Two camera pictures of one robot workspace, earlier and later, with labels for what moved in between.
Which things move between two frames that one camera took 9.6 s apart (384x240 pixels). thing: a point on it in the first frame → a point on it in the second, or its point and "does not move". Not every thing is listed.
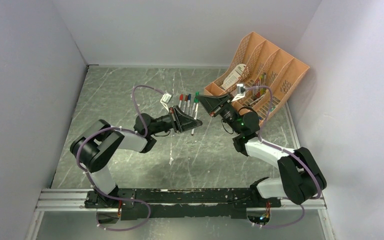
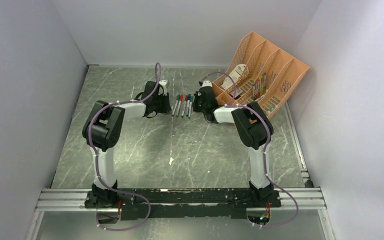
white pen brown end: (185, 103) does not move
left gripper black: (181, 122) → (167, 107)
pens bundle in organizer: (258, 93) does not move
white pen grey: (180, 102) does not move
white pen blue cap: (189, 100) does not move
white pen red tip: (197, 101) → (177, 99)
